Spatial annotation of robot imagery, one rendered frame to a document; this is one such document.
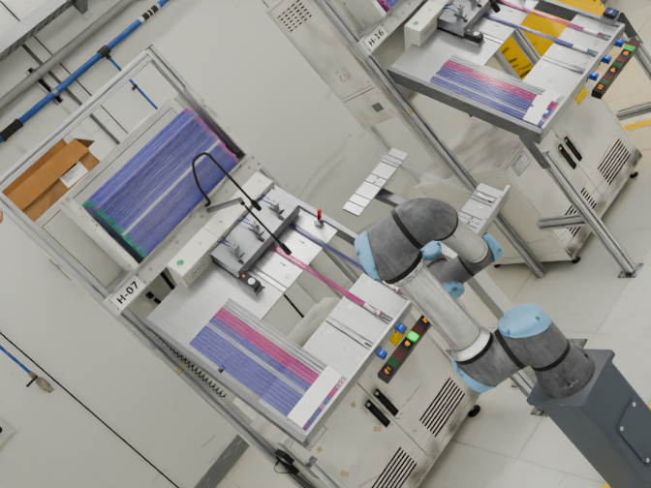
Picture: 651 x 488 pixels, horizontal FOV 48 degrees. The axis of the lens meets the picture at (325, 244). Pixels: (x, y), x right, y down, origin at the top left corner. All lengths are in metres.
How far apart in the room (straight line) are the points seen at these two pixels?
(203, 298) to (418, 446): 1.01
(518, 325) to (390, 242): 0.39
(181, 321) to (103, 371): 1.59
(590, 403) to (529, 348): 0.21
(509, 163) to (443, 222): 1.49
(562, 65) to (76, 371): 2.78
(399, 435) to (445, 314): 1.11
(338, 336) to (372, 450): 0.56
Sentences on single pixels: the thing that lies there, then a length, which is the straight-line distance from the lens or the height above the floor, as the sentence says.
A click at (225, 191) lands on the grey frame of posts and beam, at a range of 2.70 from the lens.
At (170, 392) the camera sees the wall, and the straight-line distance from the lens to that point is 4.18.
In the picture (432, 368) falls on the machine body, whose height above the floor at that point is 0.31.
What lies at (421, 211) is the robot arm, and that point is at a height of 1.16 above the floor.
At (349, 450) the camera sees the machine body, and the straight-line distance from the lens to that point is 2.75.
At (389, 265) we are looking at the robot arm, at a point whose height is 1.11.
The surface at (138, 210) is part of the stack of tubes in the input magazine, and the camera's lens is 2.57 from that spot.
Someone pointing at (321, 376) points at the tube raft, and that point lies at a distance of 2.36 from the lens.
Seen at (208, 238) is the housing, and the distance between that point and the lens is 2.59.
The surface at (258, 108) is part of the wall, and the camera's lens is 4.46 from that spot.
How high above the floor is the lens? 1.73
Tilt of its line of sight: 17 degrees down
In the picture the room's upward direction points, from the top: 42 degrees counter-clockwise
